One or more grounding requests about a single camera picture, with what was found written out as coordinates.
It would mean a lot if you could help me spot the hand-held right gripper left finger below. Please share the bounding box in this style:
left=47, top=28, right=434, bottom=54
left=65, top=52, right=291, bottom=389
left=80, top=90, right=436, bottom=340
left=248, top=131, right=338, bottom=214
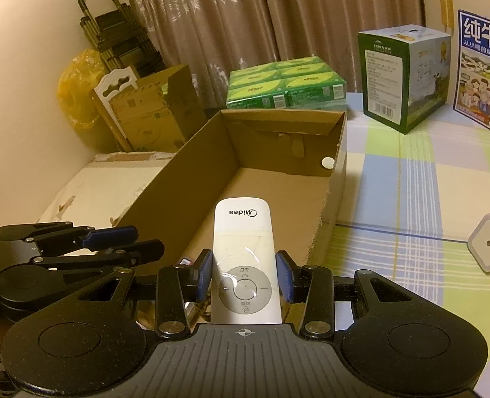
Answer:
left=60, top=249, right=212, bottom=337

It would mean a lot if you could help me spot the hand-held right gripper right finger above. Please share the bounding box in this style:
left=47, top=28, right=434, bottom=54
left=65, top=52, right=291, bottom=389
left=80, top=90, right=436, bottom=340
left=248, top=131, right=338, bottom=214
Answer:
left=276, top=251, right=439, bottom=337

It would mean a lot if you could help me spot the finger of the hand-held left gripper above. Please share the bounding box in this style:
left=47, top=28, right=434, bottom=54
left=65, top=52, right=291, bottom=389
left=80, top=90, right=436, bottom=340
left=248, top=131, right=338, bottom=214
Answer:
left=33, top=239, right=165, bottom=275
left=0, top=222, right=140, bottom=255

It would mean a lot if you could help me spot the white remote control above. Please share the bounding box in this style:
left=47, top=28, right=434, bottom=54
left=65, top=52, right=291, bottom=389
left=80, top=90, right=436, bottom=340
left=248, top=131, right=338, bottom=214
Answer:
left=209, top=198, right=283, bottom=325

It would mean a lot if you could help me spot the flat white cardboard sheet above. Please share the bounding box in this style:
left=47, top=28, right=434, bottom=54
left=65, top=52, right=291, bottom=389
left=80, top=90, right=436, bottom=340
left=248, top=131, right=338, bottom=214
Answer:
left=35, top=151, right=177, bottom=227

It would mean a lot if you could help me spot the printed brown cardboard box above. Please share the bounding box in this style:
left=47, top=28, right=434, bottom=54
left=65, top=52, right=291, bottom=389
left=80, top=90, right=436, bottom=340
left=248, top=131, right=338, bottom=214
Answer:
left=112, top=64, right=207, bottom=153

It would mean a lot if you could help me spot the checked tablecloth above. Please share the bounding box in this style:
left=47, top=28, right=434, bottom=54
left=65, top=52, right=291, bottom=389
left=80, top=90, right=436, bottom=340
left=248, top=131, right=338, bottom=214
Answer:
left=307, top=91, right=490, bottom=382

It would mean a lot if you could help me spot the yellow plastic bag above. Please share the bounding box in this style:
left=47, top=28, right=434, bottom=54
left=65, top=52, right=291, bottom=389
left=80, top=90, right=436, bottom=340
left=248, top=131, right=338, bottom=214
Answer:
left=58, top=49, right=107, bottom=152

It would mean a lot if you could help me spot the white ornate chair back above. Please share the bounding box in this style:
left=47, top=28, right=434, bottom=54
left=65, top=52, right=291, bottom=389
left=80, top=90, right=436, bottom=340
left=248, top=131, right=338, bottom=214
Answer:
left=93, top=66, right=140, bottom=142

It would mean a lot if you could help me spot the green tissue multipack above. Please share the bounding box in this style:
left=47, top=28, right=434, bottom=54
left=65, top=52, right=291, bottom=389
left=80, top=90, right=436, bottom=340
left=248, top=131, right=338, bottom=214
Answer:
left=225, top=55, right=347, bottom=111

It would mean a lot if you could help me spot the white square night light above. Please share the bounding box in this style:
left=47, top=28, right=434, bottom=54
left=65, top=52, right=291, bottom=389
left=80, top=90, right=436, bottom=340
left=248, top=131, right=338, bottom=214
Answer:
left=467, top=212, right=490, bottom=273

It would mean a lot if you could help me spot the black folding step ladder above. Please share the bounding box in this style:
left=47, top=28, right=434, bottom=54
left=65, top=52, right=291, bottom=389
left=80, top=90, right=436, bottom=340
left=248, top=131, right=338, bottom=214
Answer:
left=78, top=0, right=167, bottom=76

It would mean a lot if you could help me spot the green and white milk carton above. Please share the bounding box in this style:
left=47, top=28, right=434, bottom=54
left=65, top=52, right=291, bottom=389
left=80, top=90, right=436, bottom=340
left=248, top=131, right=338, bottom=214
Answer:
left=357, top=25, right=453, bottom=134

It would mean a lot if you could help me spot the brown patterned curtain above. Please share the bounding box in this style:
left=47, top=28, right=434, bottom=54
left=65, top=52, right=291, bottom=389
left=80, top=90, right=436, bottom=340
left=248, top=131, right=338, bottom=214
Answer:
left=116, top=0, right=426, bottom=96

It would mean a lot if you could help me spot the blue illustrated milk carton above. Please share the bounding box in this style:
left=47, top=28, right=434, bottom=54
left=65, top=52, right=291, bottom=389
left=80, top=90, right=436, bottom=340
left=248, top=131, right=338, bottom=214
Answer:
left=452, top=9, right=490, bottom=144

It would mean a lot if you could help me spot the yellow wall strip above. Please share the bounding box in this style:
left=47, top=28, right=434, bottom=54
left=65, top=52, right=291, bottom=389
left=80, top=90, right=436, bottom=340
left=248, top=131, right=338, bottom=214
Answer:
left=437, top=0, right=453, bottom=30

